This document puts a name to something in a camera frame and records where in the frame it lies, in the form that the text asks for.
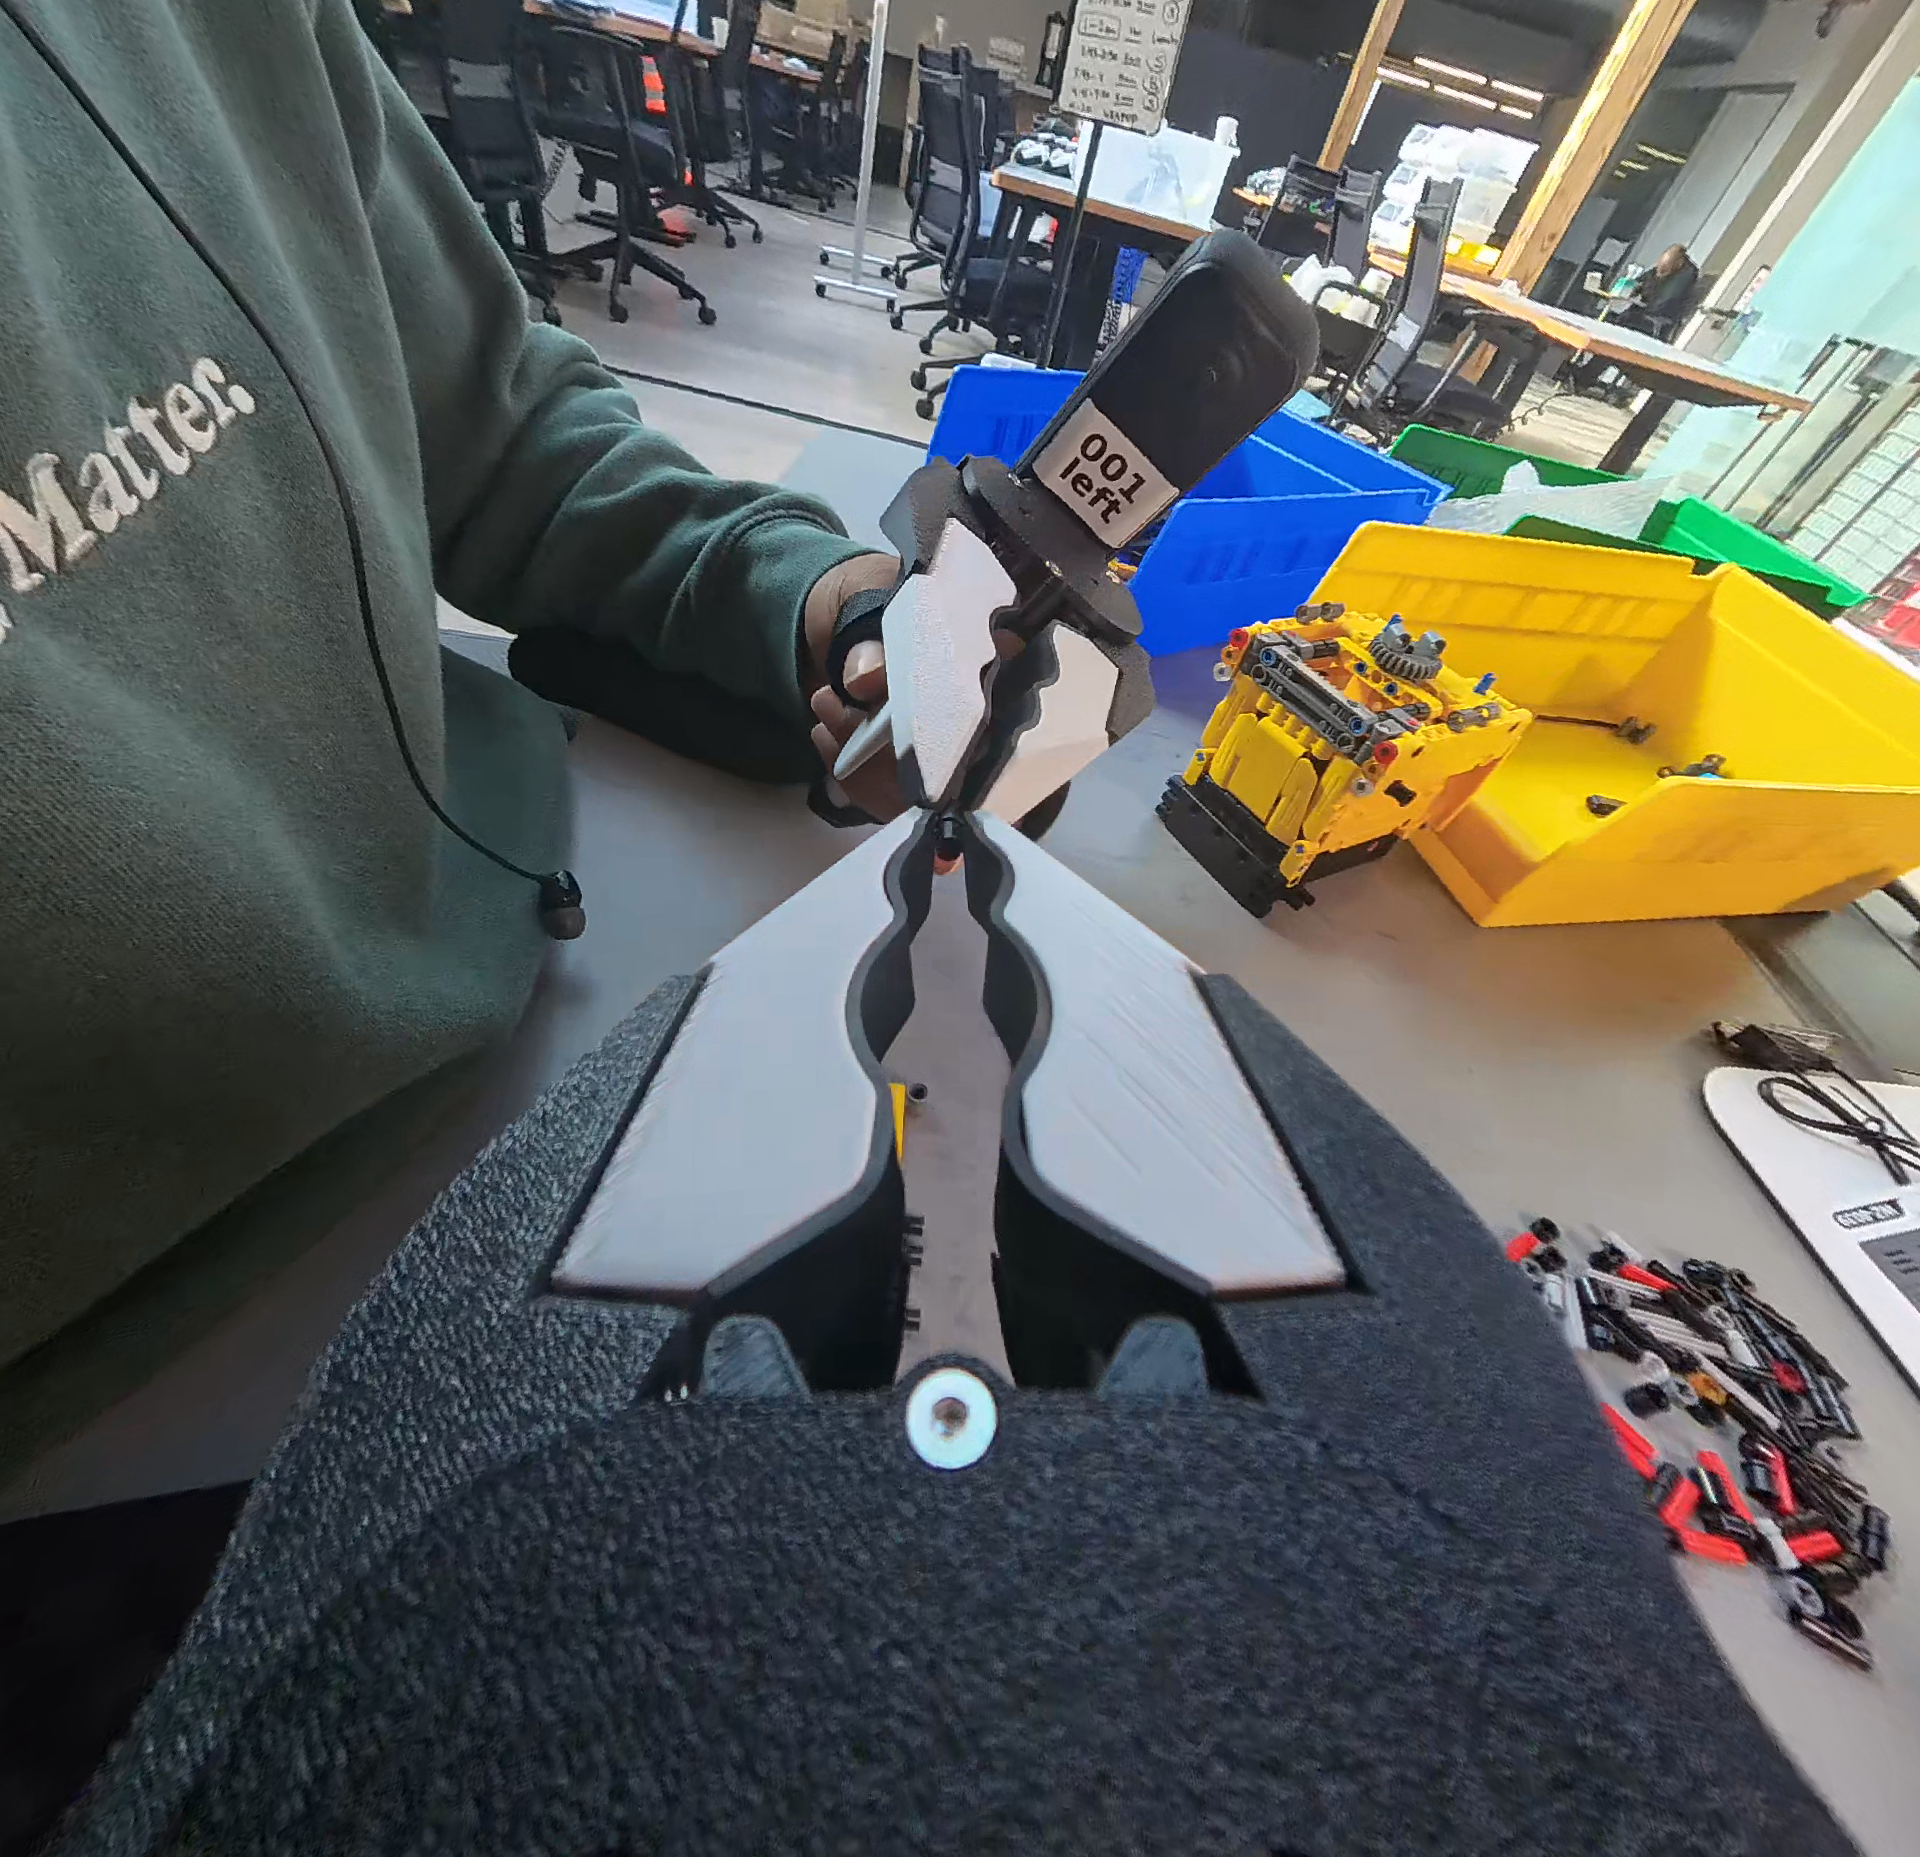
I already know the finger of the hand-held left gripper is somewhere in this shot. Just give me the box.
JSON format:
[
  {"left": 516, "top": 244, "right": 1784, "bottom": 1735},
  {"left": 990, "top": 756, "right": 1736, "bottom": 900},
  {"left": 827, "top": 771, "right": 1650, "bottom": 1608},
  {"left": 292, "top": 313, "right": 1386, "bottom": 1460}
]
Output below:
[
  {"left": 880, "top": 516, "right": 1026, "bottom": 816},
  {"left": 960, "top": 623, "right": 1125, "bottom": 833}
]

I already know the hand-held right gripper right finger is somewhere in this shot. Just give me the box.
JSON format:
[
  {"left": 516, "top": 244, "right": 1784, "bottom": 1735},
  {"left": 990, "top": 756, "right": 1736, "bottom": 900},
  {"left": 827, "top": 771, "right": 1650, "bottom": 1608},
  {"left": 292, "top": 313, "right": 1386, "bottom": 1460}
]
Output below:
[{"left": 964, "top": 813, "right": 1352, "bottom": 1299}]

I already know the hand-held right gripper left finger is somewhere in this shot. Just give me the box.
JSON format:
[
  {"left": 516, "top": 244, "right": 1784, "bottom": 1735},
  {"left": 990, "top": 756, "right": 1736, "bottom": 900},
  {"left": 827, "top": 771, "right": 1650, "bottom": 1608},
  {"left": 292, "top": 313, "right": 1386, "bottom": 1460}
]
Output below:
[{"left": 548, "top": 813, "right": 928, "bottom": 1305}]

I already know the person's left forearm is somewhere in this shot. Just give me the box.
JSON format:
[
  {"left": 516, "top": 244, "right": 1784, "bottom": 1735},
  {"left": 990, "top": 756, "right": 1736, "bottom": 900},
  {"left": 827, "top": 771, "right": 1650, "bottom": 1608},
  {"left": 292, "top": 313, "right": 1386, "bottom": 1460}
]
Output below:
[{"left": 435, "top": 312, "right": 901, "bottom": 740}]

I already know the yellow black lego vehicle model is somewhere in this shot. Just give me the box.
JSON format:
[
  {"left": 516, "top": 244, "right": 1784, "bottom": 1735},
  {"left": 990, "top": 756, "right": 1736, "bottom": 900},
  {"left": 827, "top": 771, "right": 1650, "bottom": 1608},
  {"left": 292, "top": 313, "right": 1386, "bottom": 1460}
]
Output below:
[{"left": 1156, "top": 601, "right": 1535, "bottom": 924}]

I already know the pile of small lego pieces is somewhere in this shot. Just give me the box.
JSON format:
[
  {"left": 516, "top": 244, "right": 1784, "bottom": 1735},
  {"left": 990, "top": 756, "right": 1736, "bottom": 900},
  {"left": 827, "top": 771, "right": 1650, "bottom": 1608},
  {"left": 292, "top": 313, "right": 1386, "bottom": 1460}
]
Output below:
[{"left": 1505, "top": 1215, "right": 1895, "bottom": 1676}]

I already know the lego sticker sheet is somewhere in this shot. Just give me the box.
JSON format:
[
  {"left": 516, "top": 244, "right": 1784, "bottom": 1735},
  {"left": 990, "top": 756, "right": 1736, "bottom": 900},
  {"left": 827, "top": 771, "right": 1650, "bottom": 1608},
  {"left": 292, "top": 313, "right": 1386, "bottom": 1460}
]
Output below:
[{"left": 1830, "top": 1197, "right": 1920, "bottom": 1312}]

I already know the person's left hand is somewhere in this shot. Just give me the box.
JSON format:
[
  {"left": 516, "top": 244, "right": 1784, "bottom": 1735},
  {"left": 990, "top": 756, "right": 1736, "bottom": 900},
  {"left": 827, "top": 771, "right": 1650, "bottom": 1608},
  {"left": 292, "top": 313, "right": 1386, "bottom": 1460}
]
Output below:
[{"left": 803, "top": 549, "right": 908, "bottom": 824}]

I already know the blue plastic bin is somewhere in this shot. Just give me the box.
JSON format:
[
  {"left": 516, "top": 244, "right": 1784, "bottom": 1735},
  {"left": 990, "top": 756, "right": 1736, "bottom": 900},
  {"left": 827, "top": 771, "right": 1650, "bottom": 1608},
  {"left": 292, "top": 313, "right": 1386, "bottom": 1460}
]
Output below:
[{"left": 928, "top": 361, "right": 1455, "bottom": 659}]

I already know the clear plastic box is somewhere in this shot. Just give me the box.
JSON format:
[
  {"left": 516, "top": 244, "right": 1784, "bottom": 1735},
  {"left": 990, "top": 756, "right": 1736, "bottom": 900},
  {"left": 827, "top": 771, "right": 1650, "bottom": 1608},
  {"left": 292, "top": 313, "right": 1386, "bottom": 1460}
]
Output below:
[{"left": 1107, "top": 120, "right": 1244, "bottom": 227}]

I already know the black office chair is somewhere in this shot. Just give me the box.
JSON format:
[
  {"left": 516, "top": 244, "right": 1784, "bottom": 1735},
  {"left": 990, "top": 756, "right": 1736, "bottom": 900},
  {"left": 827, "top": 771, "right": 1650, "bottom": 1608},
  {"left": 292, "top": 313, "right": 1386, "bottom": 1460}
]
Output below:
[
  {"left": 433, "top": 0, "right": 564, "bottom": 329},
  {"left": 1320, "top": 162, "right": 1519, "bottom": 439},
  {"left": 526, "top": 19, "right": 719, "bottom": 324},
  {"left": 893, "top": 43, "right": 1058, "bottom": 373}
]

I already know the clear plastic bag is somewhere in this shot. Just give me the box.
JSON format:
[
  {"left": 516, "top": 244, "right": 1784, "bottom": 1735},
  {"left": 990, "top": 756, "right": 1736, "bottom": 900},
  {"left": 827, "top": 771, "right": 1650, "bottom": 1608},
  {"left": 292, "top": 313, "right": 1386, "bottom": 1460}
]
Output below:
[{"left": 1425, "top": 459, "right": 1679, "bottom": 539}]

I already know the white floor stand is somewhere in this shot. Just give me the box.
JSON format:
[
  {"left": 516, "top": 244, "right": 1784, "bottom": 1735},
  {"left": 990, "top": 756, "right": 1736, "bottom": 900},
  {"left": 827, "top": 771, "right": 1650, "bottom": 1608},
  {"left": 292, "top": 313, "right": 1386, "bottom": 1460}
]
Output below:
[{"left": 814, "top": 0, "right": 901, "bottom": 310}]

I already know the wooden pillar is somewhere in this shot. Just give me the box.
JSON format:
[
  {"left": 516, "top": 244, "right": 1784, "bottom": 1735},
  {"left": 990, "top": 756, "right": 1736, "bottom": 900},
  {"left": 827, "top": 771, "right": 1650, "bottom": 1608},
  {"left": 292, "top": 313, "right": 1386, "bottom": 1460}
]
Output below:
[
  {"left": 1492, "top": 0, "right": 1735, "bottom": 298},
  {"left": 1317, "top": 0, "right": 1429, "bottom": 170}
]

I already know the long wooden desk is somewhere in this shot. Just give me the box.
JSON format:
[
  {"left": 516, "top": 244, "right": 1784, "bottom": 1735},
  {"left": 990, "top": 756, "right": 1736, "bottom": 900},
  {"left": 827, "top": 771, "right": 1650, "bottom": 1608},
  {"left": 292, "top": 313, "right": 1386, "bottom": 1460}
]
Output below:
[{"left": 1373, "top": 244, "right": 1816, "bottom": 475}]

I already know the yellow plastic bin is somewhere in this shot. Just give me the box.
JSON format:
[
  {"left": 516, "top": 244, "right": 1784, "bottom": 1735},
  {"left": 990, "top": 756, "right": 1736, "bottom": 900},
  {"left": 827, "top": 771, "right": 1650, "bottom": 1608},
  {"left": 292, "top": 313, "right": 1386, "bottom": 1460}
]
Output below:
[{"left": 1301, "top": 520, "right": 1920, "bottom": 932}]

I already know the green plastic bin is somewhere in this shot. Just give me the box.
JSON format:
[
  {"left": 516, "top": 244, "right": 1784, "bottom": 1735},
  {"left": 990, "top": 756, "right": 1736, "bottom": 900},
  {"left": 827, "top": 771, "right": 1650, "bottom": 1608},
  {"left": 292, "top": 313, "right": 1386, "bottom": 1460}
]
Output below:
[{"left": 1387, "top": 421, "right": 1871, "bottom": 622}]

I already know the black wired earphone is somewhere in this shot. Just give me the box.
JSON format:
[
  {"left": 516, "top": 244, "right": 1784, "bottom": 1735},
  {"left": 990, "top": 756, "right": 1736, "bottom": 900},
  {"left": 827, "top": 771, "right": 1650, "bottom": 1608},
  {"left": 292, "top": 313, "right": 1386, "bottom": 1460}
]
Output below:
[{"left": 0, "top": 0, "right": 591, "bottom": 941}]

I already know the black cable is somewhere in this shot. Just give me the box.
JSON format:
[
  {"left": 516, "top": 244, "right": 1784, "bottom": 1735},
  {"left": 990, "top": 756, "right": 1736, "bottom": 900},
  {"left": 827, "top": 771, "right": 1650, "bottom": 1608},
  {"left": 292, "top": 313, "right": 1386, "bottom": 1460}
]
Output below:
[{"left": 1760, "top": 1069, "right": 1920, "bottom": 1188}]

